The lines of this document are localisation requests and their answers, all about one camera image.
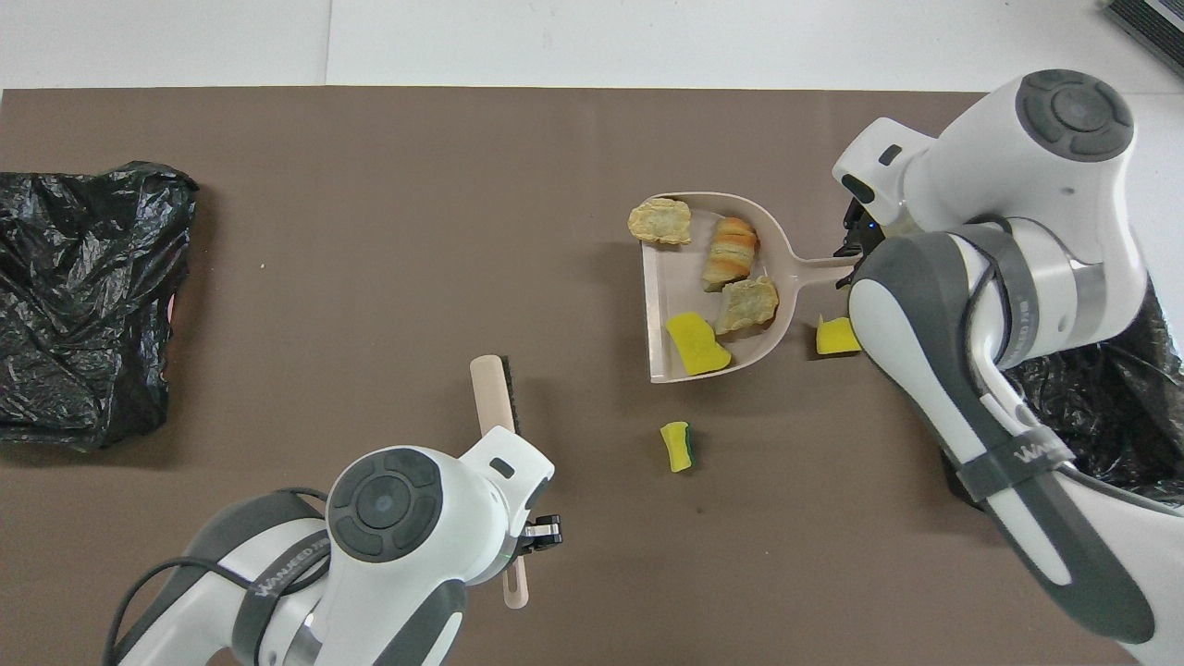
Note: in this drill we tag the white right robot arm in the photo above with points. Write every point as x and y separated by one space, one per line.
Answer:
1017 185

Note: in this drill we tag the beige brush with black bristles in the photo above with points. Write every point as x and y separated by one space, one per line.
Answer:
490 393

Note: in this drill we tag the bin wrapped in black bag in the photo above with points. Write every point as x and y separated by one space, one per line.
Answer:
92 240

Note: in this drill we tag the dark grey ribbed device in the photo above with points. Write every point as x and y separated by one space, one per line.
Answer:
1152 23

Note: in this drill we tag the small yellow green sponge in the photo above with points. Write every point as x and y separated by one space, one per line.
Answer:
676 449

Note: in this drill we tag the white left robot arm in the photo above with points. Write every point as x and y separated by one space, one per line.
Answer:
398 518

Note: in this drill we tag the open bin with black liner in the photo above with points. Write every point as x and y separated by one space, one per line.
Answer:
1110 407

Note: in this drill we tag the yellow sponge wedge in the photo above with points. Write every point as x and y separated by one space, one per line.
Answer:
694 347

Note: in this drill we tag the orange striped croissant piece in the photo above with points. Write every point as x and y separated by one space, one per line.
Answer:
731 252

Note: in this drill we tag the beige plastic dustpan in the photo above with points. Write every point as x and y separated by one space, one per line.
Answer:
680 277

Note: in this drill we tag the brown paper table mat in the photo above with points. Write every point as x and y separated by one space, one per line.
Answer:
370 166

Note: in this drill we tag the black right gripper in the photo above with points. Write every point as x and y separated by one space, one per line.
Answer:
860 231

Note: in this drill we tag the yellowish pale bread piece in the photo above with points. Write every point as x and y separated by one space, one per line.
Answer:
659 222

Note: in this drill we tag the notched yellow sponge piece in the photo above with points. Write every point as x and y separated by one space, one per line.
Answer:
835 338

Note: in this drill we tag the greyish pale bread piece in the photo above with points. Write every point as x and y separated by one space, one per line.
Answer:
746 305

